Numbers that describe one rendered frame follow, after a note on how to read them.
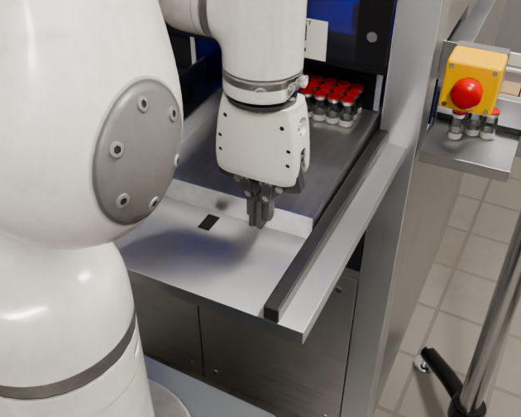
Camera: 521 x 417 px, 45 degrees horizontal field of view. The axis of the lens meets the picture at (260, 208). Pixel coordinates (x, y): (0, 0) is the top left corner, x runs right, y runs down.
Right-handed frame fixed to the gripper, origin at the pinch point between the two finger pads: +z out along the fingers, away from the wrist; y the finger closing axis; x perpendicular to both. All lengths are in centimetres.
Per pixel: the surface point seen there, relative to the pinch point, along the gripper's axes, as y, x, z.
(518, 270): -32, -43, 32
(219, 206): 6.6, -1.5, 2.9
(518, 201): -32, -152, 88
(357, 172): -7.3, -15.3, 1.6
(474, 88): -18.9, -24.2, -9.7
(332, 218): -7.7, -4.4, 1.9
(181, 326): 34, -29, 66
